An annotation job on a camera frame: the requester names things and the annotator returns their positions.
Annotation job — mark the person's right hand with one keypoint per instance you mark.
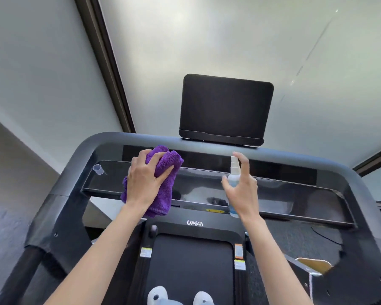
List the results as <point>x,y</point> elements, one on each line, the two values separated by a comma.
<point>246,196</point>

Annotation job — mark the person's left hand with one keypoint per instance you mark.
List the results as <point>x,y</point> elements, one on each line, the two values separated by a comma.
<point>141,184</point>

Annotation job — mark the person's right thumb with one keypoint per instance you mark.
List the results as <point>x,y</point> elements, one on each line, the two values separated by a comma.
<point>227,184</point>

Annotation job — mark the person's left thumb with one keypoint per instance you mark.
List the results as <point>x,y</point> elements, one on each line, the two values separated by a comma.
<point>165,174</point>

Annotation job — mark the person's left middle finger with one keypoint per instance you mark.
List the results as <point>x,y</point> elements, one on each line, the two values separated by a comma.
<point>144,155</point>

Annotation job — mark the purple microfibre cloth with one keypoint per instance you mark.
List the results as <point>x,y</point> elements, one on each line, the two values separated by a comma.
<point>168,187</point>

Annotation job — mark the clear spray bottle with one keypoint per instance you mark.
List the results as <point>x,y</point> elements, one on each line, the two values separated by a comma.
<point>234,173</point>

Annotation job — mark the person's left forearm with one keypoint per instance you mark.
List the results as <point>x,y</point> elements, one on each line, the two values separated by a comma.
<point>104,254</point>

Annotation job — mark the person's right forearm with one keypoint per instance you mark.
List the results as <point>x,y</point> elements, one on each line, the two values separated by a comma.
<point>277,263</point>

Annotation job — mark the yellow safety key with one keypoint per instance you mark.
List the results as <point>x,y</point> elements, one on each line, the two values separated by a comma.
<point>215,211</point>

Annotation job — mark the clear plastic bottle cap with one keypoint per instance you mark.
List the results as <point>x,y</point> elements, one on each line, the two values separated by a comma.
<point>98,169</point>

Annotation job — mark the black tablet holder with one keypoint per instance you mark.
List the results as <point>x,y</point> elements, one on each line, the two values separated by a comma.
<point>225,107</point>

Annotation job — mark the black treadmill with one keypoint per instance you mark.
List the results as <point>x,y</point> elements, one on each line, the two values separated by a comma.
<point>304,193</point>

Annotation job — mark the white right shoe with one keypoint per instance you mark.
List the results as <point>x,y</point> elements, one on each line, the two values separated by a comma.
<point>203,298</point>

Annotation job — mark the white shoe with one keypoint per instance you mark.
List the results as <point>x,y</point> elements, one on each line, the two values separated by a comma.
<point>157,295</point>
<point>203,298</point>

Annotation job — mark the brown cardboard box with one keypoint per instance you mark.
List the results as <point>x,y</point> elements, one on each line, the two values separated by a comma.
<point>316,265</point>

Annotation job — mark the white left shoe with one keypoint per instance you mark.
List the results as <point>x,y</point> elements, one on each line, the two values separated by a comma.
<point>157,295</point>

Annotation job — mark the dark window frame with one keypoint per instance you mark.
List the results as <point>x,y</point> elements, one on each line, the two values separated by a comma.
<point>108,66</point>

